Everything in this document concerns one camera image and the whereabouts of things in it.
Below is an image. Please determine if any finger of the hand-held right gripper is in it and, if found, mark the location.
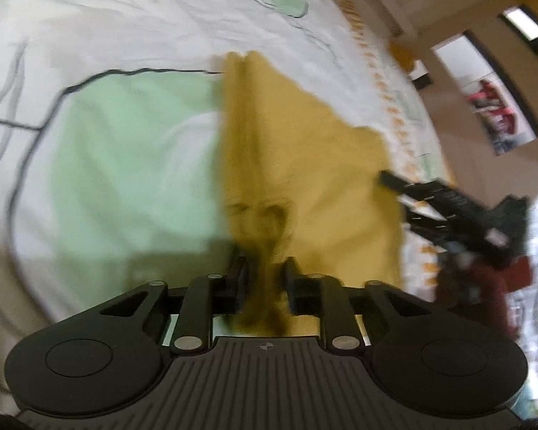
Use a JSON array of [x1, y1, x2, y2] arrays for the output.
[[379, 169, 459, 207], [401, 206, 459, 247]]

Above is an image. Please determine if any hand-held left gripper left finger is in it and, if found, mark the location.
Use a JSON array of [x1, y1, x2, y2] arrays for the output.
[[99, 255, 252, 353]]

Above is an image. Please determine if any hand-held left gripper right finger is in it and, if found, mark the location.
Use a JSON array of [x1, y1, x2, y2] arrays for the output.
[[283, 257, 431, 353]]

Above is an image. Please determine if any mustard yellow small garment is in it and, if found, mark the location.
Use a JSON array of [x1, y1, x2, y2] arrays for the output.
[[215, 50, 406, 338]]

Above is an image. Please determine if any window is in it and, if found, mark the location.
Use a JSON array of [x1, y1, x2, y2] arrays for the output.
[[433, 30, 538, 157]]

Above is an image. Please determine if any white leaf-print blanket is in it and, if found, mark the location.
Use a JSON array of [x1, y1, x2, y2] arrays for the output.
[[0, 0, 538, 417]]

